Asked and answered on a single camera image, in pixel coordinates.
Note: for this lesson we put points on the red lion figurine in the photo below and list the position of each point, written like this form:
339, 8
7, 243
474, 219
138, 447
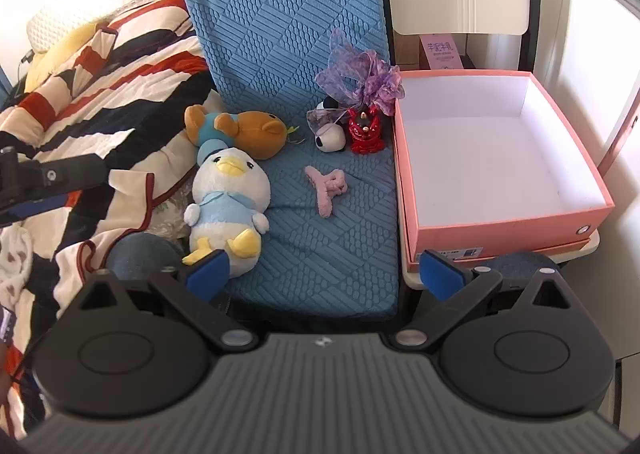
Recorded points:
366, 131

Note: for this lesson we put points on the yellow pillow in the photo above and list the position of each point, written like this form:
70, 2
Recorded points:
60, 51

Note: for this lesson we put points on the brown cardboard box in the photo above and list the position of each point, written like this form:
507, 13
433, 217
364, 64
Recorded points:
407, 51

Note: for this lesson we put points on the floral cloth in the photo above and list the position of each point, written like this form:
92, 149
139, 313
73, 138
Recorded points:
172, 214

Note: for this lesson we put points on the purple organza bow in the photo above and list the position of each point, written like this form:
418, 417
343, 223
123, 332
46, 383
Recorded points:
360, 71

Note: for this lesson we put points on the pink hair claw clip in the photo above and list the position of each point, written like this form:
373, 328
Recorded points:
327, 184

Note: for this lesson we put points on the pink cardboard box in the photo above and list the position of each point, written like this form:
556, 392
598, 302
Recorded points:
500, 168

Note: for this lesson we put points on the person's left leg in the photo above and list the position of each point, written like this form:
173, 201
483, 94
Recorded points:
142, 254

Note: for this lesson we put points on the blue textured sofa cushion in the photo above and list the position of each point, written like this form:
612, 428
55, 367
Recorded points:
280, 23

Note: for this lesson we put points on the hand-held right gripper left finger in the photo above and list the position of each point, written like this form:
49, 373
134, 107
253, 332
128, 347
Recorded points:
205, 275

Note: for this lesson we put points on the white duck plush toy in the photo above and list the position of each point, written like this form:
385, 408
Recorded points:
227, 194

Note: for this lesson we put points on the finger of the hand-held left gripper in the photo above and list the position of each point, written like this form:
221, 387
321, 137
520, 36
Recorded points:
60, 174
35, 208

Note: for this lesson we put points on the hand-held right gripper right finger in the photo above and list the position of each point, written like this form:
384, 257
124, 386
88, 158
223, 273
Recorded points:
440, 276

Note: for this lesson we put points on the pink paper tag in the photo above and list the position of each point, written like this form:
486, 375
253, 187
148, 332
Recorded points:
440, 51

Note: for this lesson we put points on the brown plush toy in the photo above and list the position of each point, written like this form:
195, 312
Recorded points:
250, 131

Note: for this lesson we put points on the panda plush toy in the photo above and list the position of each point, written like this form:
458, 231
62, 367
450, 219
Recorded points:
330, 136

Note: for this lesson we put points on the striped blanket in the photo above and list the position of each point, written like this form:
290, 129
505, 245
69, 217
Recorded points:
100, 98

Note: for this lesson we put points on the white patterned cloth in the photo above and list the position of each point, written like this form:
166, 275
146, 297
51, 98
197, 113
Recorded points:
12, 274

